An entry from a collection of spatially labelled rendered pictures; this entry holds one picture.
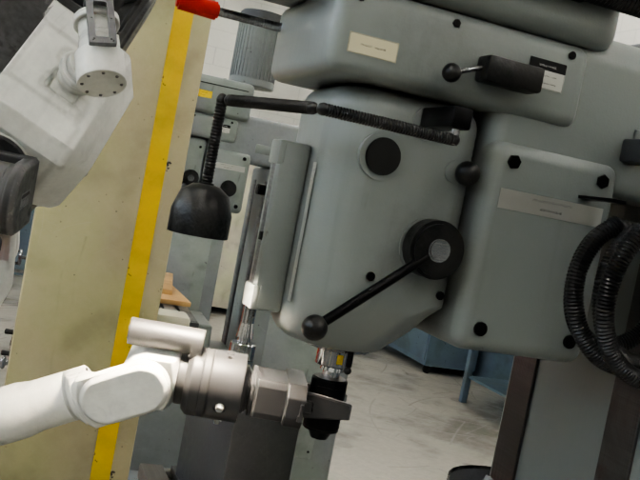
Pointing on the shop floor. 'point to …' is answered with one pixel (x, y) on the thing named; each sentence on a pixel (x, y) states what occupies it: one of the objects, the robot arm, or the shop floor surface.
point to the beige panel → (108, 251)
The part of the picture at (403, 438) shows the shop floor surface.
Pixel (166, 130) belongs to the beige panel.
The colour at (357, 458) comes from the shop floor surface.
